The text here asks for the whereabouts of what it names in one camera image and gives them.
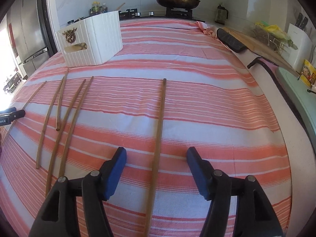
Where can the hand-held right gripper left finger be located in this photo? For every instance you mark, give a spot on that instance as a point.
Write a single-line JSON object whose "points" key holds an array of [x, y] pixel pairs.
{"points": [[116, 170]]}

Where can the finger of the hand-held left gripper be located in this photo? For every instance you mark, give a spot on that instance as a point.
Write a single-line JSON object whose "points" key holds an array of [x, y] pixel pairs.
{"points": [[17, 114]]}

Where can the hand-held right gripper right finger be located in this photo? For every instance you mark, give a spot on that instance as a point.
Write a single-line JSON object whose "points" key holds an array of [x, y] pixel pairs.
{"points": [[197, 172]]}

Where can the single wooden chopstick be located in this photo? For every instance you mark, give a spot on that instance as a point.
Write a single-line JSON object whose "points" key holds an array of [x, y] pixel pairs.
{"points": [[121, 6], [159, 140]]}

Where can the row of wooden chopsticks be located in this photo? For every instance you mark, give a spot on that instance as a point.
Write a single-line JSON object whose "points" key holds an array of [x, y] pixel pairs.
{"points": [[74, 118]]}

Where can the white ribbed utensil box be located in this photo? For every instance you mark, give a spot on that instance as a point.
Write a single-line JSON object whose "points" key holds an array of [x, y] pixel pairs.
{"points": [[98, 39]]}

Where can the dark wooden furniture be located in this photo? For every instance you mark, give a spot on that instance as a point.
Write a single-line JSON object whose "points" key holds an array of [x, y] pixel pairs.
{"points": [[11, 82]]}

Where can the pink striped tablecloth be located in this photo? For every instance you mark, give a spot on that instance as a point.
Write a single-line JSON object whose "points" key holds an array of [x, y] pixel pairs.
{"points": [[197, 103]]}

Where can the red hanging cloth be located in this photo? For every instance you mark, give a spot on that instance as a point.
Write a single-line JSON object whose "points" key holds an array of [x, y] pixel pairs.
{"points": [[10, 37]]}

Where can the grey refrigerator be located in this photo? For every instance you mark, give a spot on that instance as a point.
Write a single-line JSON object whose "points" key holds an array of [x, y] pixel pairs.
{"points": [[27, 29]]}

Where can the black lid spice jar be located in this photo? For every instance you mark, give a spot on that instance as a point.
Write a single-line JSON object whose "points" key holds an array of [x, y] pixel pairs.
{"points": [[70, 22]]}

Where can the light green tray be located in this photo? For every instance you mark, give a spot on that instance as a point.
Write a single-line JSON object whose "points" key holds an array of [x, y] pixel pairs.
{"points": [[301, 98]]}

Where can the yellow cap condiment bottle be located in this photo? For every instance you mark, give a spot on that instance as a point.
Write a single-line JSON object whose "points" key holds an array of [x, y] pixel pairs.
{"points": [[95, 7]]}

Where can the black ribbed pad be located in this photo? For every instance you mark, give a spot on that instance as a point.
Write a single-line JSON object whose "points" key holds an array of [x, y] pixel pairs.
{"points": [[230, 40]]}

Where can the dark sauce bottle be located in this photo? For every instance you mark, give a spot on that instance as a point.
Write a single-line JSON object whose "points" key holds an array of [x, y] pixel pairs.
{"points": [[103, 8]]}

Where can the wooden cutting board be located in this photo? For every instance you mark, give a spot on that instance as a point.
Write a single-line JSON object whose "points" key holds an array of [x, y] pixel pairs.
{"points": [[266, 54]]}

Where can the yellow printed cup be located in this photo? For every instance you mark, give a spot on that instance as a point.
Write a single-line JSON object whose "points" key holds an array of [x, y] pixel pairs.
{"points": [[308, 70]]}

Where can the dark glass pitcher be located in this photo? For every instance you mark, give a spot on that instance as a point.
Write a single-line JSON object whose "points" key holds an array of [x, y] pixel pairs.
{"points": [[221, 14]]}

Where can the yellow plastic bag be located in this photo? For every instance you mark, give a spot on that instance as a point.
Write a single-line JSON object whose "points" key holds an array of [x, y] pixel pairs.
{"points": [[274, 30]]}

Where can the black gas stove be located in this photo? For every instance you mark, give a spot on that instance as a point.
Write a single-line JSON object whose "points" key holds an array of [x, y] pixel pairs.
{"points": [[158, 13]]}

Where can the white knife block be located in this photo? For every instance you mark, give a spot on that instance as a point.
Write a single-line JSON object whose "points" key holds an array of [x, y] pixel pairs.
{"points": [[300, 44]]}

